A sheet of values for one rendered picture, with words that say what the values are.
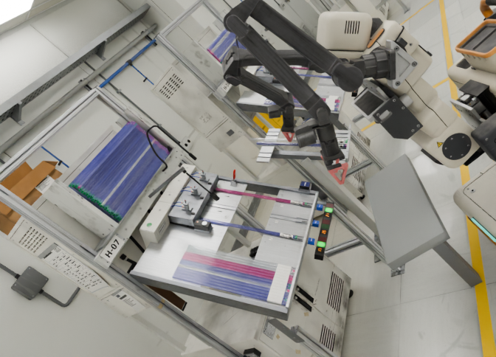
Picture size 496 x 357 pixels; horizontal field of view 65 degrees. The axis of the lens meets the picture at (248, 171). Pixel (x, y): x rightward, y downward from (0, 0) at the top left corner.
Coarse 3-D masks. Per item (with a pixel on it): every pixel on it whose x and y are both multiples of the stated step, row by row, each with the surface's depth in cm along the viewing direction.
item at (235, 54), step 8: (232, 48) 155; (240, 48) 156; (232, 56) 154; (240, 56) 154; (248, 56) 155; (280, 56) 157; (288, 56) 157; (296, 56) 158; (224, 64) 161; (232, 64) 155; (240, 64) 156; (248, 64) 158; (256, 64) 158; (296, 64) 161; (304, 64) 161; (312, 64) 158; (224, 72) 159; (232, 72) 159; (320, 72) 163
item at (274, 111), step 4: (268, 108) 192; (272, 108) 191; (276, 108) 191; (280, 108) 191; (288, 108) 185; (292, 108) 186; (268, 112) 197; (272, 112) 192; (276, 112) 192; (288, 112) 188; (292, 112) 190; (272, 116) 193; (276, 116) 193
